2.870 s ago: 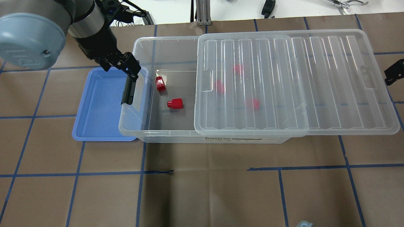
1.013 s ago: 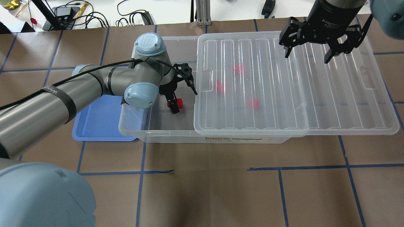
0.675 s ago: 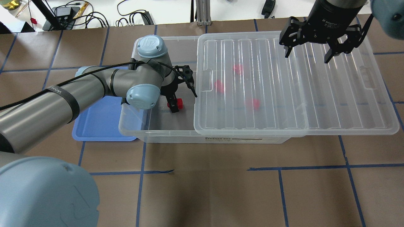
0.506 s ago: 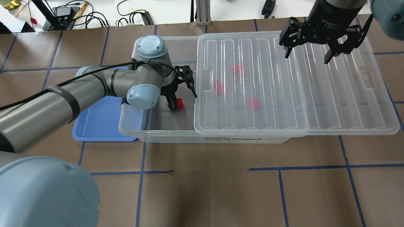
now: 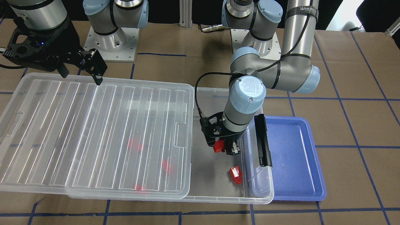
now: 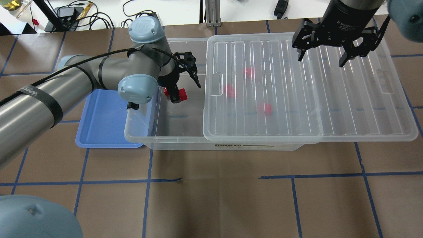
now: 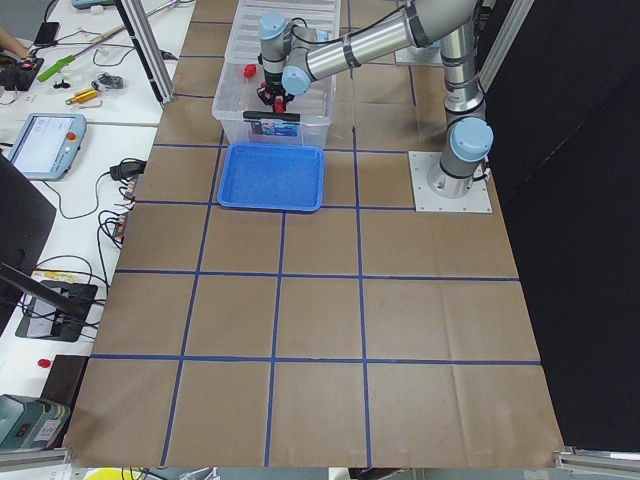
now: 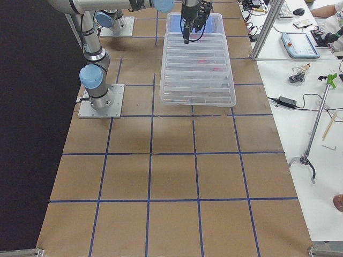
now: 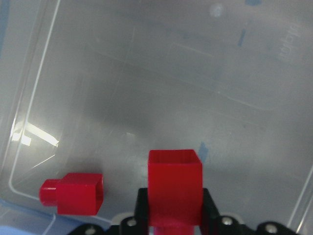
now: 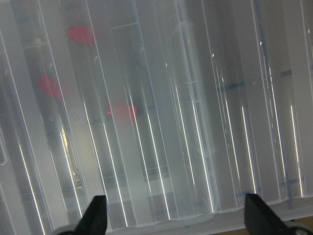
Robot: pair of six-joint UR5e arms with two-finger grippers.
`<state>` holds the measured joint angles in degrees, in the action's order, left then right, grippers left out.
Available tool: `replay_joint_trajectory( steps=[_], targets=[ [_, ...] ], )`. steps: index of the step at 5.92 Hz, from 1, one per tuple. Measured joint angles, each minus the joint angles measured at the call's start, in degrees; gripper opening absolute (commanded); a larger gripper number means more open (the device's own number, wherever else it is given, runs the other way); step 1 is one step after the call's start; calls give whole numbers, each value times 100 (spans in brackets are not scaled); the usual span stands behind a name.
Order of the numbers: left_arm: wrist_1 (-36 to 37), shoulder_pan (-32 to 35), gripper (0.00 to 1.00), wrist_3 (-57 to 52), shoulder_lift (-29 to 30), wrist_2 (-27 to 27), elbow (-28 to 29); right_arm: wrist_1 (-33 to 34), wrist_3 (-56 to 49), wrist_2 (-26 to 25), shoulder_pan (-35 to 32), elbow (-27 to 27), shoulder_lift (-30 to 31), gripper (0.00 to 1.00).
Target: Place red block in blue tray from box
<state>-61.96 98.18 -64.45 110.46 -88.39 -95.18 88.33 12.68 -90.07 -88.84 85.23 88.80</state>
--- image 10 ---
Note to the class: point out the red block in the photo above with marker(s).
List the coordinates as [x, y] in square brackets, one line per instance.
[122, 112]
[81, 34]
[50, 87]

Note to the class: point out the red block right upper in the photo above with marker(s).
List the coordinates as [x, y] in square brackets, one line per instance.
[81, 34]

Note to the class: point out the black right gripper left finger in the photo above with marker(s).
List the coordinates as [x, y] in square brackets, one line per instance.
[94, 220]

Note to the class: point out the red block upper left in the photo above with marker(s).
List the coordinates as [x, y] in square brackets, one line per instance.
[122, 112]

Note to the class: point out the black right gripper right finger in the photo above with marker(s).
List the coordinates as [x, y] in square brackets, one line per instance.
[260, 219]

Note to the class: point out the red block middle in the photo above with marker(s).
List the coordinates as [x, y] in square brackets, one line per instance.
[50, 87]

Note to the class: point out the clear plastic box lid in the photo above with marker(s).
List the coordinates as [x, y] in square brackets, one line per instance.
[225, 96]

